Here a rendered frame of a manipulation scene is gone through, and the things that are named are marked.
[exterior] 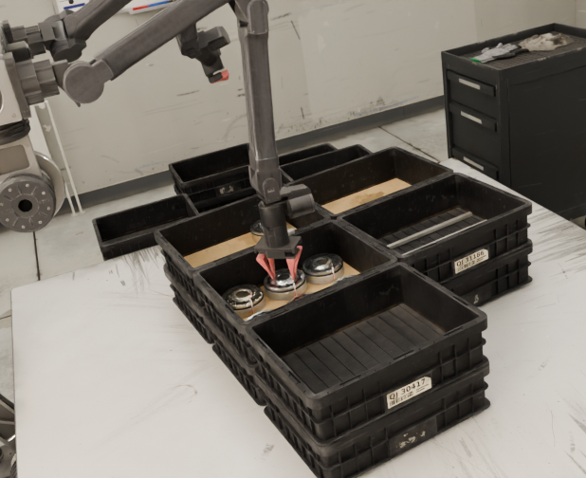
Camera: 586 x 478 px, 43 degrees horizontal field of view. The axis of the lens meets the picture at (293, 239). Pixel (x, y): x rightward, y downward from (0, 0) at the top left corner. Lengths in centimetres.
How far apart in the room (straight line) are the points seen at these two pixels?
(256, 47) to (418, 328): 69
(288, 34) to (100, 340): 323
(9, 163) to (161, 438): 74
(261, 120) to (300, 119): 345
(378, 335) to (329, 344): 11
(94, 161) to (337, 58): 172
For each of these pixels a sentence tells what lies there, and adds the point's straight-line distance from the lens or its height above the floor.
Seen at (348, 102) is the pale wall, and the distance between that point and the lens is 522.
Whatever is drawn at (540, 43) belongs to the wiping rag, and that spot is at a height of 88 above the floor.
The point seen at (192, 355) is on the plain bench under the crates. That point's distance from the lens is 192.
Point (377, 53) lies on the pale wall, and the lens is 524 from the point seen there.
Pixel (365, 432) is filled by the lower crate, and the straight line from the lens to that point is 144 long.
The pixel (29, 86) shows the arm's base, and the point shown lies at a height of 145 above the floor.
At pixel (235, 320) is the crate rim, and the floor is 93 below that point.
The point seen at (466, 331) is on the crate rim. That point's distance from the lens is 147.
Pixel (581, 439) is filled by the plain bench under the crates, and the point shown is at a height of 70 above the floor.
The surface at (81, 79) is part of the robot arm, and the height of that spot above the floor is 144.
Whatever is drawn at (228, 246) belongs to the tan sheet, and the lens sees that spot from 211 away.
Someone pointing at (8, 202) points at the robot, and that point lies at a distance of 189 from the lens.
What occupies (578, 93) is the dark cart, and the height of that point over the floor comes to 71.
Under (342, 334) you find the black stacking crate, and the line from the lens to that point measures 166.
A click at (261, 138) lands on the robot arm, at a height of 123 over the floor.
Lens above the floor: 177
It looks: 27 degrees down
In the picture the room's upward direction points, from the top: 10 degrees counter-clockwise
